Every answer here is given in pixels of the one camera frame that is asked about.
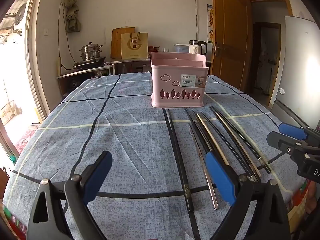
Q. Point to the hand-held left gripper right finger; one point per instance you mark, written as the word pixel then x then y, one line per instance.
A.
pixel 220 177

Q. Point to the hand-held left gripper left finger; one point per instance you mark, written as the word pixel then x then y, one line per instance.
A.
pixel 96 177

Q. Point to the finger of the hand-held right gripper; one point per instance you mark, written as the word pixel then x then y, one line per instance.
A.
pixel 282 141
pixel 292 130

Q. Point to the beige chopstick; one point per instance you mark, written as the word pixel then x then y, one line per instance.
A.
pixel 212 140
pixel 237 141

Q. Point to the black chopstick with patterned end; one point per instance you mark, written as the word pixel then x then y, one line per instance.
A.
pixel 178 152

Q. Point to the pink utensil basket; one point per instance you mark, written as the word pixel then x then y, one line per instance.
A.
pixel 170 90

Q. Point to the blue plaid tablecloth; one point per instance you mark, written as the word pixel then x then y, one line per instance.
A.
pixel 125 135

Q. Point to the silver refrigerator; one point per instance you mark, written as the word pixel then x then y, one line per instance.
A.
pixel 300 62

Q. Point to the low metal shelf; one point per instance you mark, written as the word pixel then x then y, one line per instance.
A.
pixel 82 73

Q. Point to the black induction cooker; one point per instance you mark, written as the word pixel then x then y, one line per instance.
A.
pixel 88 63

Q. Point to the wooden door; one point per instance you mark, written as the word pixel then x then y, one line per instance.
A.
pixel 232 30

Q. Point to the beige power strip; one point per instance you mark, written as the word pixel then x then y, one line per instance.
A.
pixel 59 66

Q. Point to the stainless steel table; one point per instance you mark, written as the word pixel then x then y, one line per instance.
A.
pixel 130 62

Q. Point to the stainless steamer pot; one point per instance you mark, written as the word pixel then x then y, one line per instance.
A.
pixel 90 51

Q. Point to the white electric kettle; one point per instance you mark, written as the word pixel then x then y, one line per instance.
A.
pixel 196 47

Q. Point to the clear plastic storage container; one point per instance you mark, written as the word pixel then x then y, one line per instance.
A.
pixel 181 48

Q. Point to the wooden cutting board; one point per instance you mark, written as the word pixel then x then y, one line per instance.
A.
pixel 116 42

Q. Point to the tan paper bag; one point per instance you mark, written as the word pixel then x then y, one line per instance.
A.
pixel 135 46

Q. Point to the olive tied curtain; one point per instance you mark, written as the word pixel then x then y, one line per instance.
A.
pixel 71 15

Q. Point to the outdoor air conditioner unit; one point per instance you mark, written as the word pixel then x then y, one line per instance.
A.
pixel 19 17

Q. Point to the wall height chart poster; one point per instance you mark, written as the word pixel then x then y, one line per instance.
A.
pixel 210 22

